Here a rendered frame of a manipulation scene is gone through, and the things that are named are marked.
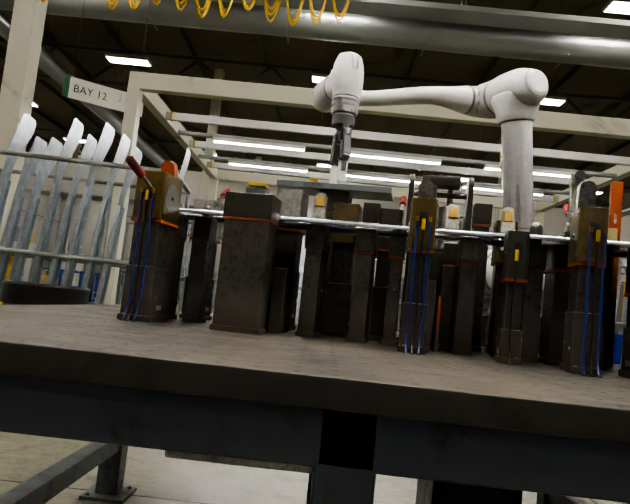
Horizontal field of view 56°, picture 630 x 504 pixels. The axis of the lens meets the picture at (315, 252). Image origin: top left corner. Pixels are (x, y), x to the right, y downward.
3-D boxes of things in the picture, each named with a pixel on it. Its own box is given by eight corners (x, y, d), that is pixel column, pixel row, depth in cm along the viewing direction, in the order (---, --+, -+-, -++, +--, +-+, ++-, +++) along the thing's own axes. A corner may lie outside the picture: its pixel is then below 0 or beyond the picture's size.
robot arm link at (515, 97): (518, 294, 212) (566, 296, 191) (482, 295, 205) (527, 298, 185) (515, 81, 214) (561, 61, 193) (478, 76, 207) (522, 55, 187)
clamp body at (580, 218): (571, 376, 118) (582, 203, 121) (557, 370, 129) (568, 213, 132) (606, 380, 116) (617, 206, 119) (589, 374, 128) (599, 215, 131)
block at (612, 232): (594, 366, 153) (603, 227, 156) (590, 365, 156) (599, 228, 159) (609, 368, 152) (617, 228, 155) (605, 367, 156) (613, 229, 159)
